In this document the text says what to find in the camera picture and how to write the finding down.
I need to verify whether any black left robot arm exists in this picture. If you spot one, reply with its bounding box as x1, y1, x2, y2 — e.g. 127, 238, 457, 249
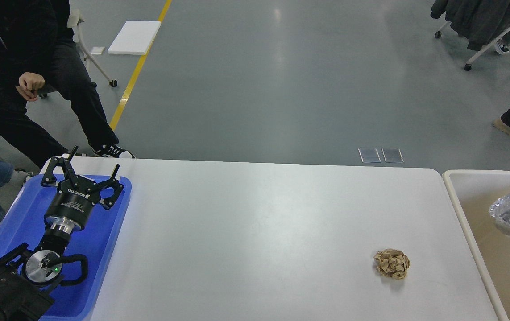
0, 149, 131, 321

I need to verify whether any clear floor plate left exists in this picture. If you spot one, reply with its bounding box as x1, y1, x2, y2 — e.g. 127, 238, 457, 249
358, 148, 381, 163

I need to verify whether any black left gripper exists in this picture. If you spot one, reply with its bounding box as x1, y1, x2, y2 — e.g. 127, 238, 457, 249
41, 145, 125, 230

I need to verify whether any crumpled brown paper ball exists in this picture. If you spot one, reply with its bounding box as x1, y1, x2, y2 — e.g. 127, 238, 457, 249
373, 248, 410, 280

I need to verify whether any seated person in black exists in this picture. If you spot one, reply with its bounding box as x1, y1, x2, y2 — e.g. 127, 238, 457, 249
0, 0, 134, 167

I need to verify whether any beige plastic bin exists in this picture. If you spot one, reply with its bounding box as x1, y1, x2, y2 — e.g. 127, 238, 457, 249
442, 170, 510, 321

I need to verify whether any grey rolling chair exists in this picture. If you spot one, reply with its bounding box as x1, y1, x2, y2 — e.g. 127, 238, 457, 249
36, 10, 118, 99

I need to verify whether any clear floor plate right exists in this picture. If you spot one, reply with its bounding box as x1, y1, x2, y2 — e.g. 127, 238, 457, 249
382, 148, 404, 163

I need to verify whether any clear floor plate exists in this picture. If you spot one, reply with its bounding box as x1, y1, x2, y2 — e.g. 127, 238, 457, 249
382, 148, 404, 163
358, 148, 381, 163

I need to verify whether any white foam board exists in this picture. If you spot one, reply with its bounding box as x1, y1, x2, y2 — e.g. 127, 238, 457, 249
108, 21, 161, 55

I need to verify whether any blue plastic tray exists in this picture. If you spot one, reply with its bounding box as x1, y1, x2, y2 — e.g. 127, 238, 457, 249
0, 175, 132, 321

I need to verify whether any chair with dark jacket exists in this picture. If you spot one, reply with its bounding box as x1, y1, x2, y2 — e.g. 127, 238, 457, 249
431, 0, 510, 71

